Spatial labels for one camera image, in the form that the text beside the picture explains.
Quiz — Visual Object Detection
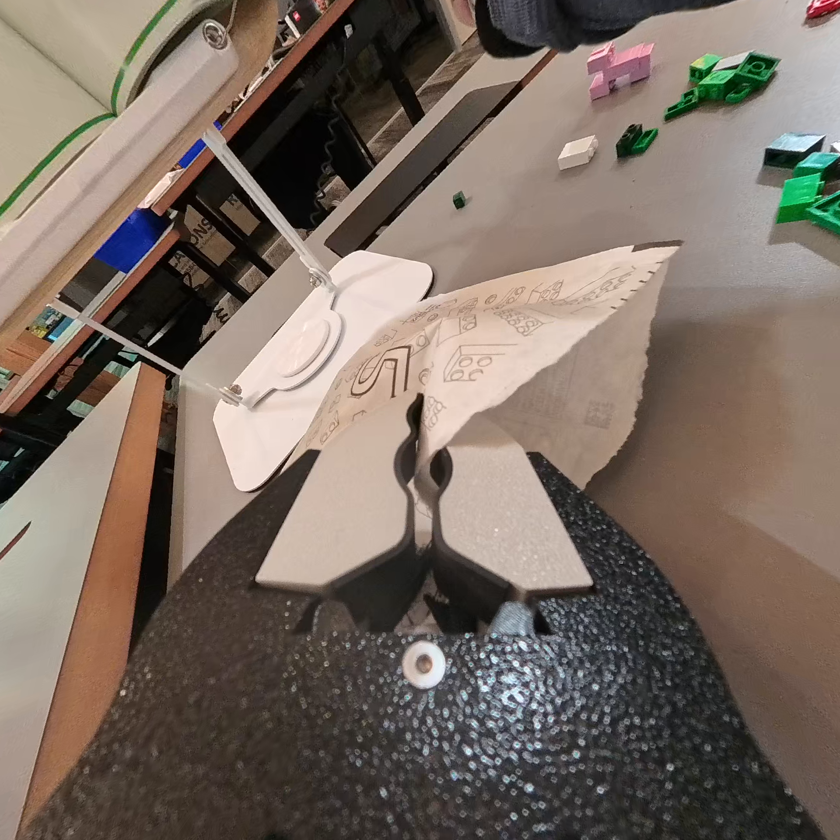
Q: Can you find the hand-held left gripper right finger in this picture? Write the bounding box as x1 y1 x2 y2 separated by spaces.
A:
428 445 595 632

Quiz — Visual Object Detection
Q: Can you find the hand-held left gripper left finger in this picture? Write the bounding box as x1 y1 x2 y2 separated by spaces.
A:
255 395 434 632

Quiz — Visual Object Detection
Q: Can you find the white torn paper bag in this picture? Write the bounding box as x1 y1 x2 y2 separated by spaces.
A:
288 241 685 490

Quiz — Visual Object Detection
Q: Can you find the person's right forearm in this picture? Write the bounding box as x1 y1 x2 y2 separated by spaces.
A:
475 0 671 59

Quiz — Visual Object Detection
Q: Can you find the grey desk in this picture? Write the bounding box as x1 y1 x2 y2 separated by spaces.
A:
167 0 840 840

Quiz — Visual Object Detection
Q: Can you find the neighbouring wood edged desk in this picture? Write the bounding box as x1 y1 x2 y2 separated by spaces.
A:
0 364 165 836

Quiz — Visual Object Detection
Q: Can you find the background wood edged desk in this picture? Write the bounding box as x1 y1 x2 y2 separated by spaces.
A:
147 0 435 219

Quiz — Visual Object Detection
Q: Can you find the white book stand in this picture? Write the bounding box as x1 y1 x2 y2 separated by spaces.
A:
0 0 436 494

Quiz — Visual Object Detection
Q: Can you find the brown cardboard box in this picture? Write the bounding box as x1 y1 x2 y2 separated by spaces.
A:
167 203 264 290

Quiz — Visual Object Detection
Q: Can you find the blue storage bin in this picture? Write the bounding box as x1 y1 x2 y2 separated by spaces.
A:
94 140 205 274

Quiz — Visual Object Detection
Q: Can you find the cream brick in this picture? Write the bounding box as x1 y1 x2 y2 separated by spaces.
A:
557 134 600 172

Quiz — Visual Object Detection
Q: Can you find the green slope brick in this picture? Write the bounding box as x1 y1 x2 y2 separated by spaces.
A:
775 175 825 224

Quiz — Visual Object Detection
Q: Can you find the pink toy pig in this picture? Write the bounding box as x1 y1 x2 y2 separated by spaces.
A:
585 42 656 101

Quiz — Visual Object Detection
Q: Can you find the dark teal brick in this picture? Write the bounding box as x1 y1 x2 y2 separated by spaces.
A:
764 132 828 169

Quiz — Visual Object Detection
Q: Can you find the dark green brick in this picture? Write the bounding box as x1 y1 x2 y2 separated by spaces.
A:
792 151 840 182

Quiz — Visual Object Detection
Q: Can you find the building instruction booklet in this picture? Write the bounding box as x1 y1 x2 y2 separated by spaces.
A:
0 0 182 221

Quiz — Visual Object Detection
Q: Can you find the black desk cable flap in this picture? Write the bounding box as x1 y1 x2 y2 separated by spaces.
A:
324 79 523 257

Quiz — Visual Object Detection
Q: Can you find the long black coiled cable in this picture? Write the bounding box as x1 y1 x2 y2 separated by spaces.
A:
314 98 359 205

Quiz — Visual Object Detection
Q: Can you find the dark green bracket piece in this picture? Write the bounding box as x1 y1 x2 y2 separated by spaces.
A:
615 122 660 159

